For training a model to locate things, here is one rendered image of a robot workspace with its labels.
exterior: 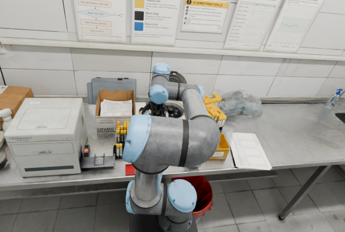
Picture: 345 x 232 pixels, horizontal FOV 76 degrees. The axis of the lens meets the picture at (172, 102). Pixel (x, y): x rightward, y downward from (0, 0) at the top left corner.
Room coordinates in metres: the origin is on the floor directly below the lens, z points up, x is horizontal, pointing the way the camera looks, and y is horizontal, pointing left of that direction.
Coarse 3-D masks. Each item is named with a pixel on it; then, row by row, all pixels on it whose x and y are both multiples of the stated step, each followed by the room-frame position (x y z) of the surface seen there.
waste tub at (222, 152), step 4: (220, 136) 1.05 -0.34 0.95; (224, 136) 1.03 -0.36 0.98; (220, 140) 1.05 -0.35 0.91; (224, 140) 1.01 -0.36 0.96; (220, 144) 1.03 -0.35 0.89; (224, 144) 0.99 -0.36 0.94; (220, 148) 1.01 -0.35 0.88; (224, 148) 0.97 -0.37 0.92; (228, 148) 0.93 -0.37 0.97; (216, 152) 0.91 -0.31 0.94; (220, 152) 0.91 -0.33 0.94; (224, 152) 0.92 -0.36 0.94; (212, 156) 0.90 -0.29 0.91; (216, 156) 0.91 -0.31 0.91; (220, 156) 0.92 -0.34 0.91; (224, 156) 0.92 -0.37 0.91
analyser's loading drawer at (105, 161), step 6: (96, 156) 0.76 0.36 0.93; (102, 156) 0.76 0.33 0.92; (108, 156) 0.78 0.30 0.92; (114, 156) 0.77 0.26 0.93; (84, 162) 0.71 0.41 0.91; (90, 162) 0.72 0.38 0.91; (96, 162) 0.73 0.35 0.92; (102, 162) 0.73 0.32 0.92; (108, 162) 0.74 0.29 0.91; (114, 162) 0.74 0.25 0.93
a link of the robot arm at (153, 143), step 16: (128, 128) 0.36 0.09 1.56; (144, 128) 0.35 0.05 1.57; (160, 128) 0.36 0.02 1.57; (176, 128) 0.37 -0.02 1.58; (128, 144) 0.33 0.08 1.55; (144, 144) 0.33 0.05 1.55; (160, 144) 0.33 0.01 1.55; (176, 144) 0.34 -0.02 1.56; (128, 160) 0.32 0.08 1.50; (144, 160) 0.32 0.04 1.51; (160, 160) 0.32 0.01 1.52; (176, 160) 0.32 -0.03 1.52; (144, 176) 0.36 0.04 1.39; (160, 176) 0.39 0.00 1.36; (128, 192) 0.44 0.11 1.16; (144, 192) 0.39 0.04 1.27; (160, 192) 0.45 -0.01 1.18; (128, 208) 0.41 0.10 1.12; (144, 208) 0.40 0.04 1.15; (160, 208) 0.42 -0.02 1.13
